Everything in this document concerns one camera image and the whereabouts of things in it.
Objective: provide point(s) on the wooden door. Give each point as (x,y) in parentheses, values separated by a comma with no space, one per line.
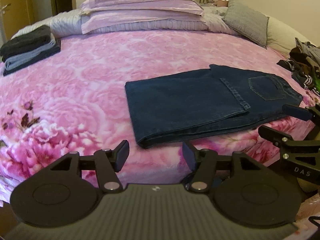
(15,15)

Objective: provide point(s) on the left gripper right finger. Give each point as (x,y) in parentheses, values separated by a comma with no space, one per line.
(202,164)

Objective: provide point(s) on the folded dark navy garment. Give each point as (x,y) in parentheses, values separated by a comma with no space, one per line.
(43,55)

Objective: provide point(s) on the cream padded headboard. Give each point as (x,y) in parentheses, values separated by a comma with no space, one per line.
(281,37)

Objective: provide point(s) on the grey checked pillow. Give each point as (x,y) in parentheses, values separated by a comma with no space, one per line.
(247,22)

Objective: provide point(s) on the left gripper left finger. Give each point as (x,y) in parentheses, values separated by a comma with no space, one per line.
(108,163)

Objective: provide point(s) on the folded black garment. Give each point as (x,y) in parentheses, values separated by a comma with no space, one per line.
(27,42)

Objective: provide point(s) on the dark blue jeans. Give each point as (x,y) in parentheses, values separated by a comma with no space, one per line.
(205,102)

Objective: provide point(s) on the pink floral bedspread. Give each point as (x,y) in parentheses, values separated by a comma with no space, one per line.
(75,100)

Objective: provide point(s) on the pink tissue box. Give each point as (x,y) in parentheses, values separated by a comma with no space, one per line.
(222,3)

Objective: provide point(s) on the folded lilac quilt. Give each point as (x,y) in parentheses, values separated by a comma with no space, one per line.
(98,14)

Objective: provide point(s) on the folded light blue jeans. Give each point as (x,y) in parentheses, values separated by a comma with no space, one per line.
(17,60)

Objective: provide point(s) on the pile of dark clothes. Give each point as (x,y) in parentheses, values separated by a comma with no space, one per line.
(303,63)

